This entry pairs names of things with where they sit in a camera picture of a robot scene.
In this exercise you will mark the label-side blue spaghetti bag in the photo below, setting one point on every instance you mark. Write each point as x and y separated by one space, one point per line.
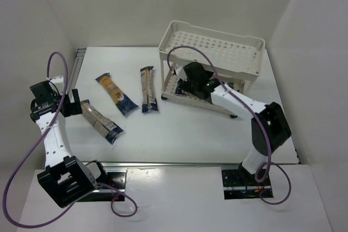
184 88

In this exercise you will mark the yellow blue spaghetti bag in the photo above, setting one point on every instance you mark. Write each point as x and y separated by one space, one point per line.
124 104

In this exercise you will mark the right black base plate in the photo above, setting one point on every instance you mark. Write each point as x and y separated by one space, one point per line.
235 187

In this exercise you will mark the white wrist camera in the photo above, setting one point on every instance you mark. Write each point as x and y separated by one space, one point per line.
180 72
58 81

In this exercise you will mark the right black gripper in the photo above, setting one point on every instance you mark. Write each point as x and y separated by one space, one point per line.
184 86

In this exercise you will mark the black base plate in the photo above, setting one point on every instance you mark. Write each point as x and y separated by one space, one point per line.
235 187
116 179

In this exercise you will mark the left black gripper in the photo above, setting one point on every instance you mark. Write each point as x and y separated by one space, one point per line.
67 104

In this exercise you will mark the white two-tier shelf cart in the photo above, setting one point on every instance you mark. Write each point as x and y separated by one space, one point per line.
238 60

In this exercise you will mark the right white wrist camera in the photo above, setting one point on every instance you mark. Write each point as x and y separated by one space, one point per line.
180 72

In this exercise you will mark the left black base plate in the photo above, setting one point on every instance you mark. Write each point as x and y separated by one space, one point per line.
116 179

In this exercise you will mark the aluminium table frame rail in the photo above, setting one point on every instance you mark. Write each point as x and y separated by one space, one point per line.
56 148

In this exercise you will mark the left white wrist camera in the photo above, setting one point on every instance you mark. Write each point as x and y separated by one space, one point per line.
58 81

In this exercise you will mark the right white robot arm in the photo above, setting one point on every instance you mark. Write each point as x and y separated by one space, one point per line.
269 127

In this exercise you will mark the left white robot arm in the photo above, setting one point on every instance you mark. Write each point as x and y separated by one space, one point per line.
65 178

